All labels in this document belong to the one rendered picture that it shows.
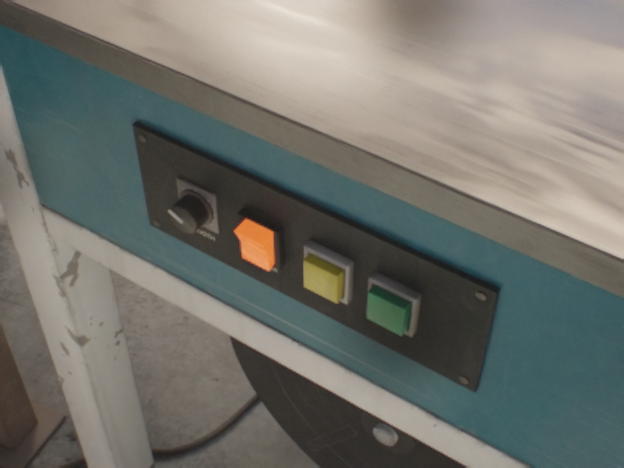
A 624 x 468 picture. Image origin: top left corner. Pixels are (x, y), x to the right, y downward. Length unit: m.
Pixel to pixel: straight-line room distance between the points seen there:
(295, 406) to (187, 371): 0.29
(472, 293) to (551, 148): 0.09
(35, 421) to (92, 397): 0.34
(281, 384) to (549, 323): 0.58
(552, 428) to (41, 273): 0.47
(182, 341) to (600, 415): 0.89
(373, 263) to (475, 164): 0.09
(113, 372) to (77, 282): 0.15
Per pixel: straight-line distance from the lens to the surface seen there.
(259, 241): 0.54
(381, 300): 0.51
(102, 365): 0.92
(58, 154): 0.68
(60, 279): 0.81
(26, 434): 1.27
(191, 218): 0.57
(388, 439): 0.91
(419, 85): 0.52
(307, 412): 1.04
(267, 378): 1.04
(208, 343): 1.32
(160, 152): 0.58
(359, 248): 0.51
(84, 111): 0.62
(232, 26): 0.56
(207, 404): 1.26
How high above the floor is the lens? 1.03
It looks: 45 degrees down
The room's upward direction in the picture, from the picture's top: straight up
